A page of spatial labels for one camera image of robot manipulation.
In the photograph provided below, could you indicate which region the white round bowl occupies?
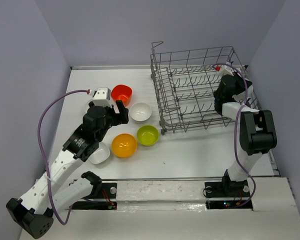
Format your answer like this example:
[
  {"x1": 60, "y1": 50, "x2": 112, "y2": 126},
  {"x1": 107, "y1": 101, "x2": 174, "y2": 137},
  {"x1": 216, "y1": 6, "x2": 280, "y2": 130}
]
[
  {"x1": 84, "y1": 100, "x2": 93, "y2": 113},
  {"x1": 129, "y1": 102, "x2": 153, "y2": 123}
]

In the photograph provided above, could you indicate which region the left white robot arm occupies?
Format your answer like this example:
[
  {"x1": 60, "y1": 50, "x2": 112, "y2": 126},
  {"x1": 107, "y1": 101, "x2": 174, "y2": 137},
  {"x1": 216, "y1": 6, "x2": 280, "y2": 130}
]
[{"x1": 6, "y1": 100, "x2": 129, "y2": 239}]

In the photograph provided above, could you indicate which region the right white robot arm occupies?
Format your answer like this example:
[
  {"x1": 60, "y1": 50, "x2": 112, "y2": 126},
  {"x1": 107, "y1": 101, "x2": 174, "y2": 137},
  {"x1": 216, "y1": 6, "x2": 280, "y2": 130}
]
[{"x1": 211, "y1": 74, "x2": 278, "y2": 198}]

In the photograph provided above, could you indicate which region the orange square bowl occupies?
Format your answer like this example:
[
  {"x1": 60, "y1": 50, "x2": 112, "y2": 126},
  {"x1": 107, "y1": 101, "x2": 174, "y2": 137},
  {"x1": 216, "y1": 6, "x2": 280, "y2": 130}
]
[{"x1": 111, "y1": 84, "x2": 133, "y2": 107}]

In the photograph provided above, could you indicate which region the yellow round bowl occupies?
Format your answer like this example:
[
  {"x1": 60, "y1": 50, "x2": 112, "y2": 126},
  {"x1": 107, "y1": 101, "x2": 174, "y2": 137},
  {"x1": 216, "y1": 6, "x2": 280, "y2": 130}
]
[{"x1": 111, "y1": 133, "x2": 138, "y2": 158}]

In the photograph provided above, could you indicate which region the green round bowl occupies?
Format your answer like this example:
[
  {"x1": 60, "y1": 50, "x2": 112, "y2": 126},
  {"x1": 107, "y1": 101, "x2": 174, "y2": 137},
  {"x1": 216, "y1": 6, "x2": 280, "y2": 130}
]
[{"x1": 136, "y1": 125, "x2": 159, "y2": 147}]

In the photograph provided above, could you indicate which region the white square bowl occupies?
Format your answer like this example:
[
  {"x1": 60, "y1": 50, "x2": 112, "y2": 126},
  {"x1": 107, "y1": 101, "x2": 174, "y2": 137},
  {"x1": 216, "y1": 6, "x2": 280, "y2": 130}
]
[{"x1": 88, "y1": 142, "x2": 111, "y2": 165}]

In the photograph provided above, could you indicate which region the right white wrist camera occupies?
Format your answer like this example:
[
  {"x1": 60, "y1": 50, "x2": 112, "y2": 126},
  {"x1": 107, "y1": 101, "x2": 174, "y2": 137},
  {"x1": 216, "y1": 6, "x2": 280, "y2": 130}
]
[{"x1": 214, "y1": 65, "x2": 234, "y2": 77}]

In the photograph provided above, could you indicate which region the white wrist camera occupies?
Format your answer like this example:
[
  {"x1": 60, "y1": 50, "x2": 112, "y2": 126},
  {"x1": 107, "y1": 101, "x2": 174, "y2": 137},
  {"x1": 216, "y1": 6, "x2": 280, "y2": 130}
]
[
  {"x1": 214, "y1": 65, "x2": 234, "y2": 77},
  {"x1": 92, "y1": 87, "x2": 111, "y2": 107}
]

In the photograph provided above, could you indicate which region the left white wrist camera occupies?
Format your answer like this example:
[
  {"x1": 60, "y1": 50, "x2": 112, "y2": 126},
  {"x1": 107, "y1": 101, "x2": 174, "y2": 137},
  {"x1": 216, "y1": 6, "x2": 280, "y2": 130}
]
[{"x1": 92, "y1": 87, "x2": 111, "y2": 107}]

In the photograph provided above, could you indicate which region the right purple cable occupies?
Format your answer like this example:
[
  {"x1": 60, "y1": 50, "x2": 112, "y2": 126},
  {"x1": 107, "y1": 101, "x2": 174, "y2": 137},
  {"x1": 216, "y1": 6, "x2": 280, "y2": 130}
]
[{"x1": 212, "y1": 63, "x2": 257, "y2": 208}]

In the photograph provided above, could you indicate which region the purple cable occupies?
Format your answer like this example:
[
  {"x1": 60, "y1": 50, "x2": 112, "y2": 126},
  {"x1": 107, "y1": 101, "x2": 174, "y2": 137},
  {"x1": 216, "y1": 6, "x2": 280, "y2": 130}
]
[
  {"x1": 212, "y1": 63, "x2": 257, "y2": 208},
  {"x1": 37, "y1": 89, "x2": 96, "y2": 225}
]

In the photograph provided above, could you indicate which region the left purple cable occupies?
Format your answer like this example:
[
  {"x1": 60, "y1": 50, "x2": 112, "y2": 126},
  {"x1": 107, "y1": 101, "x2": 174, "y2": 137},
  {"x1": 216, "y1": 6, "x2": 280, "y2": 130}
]
[{"x1": 37, "y1": 89, "x2": 96, "y2": 225}]

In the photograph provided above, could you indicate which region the grey wire dish rack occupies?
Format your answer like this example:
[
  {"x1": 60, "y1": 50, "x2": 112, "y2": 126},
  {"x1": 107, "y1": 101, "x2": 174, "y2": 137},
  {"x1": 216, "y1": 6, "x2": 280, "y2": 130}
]
[{"x1": 150, "y1": 41, "x2": 247, "y2": 135}]

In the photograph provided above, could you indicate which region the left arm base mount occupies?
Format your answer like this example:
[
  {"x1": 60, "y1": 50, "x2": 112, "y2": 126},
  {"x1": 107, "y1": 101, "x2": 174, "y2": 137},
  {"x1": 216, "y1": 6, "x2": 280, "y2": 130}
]
[{"x1": 71, "y1": 181, "x2": 118, "y2": 211}]

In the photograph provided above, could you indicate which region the metal front rail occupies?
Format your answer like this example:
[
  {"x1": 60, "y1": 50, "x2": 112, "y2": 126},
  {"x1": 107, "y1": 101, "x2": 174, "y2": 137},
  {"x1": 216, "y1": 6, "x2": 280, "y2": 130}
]
[{"x1": 102, "y1": 176, "x2": 222, "y2": 181}]

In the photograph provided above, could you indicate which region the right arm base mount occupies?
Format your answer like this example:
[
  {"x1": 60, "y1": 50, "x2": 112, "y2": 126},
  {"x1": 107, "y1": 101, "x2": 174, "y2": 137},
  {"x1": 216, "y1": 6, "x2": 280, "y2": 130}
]
[{"x1": 202, "y1": 172, "x2": 252, "y2": 209}]

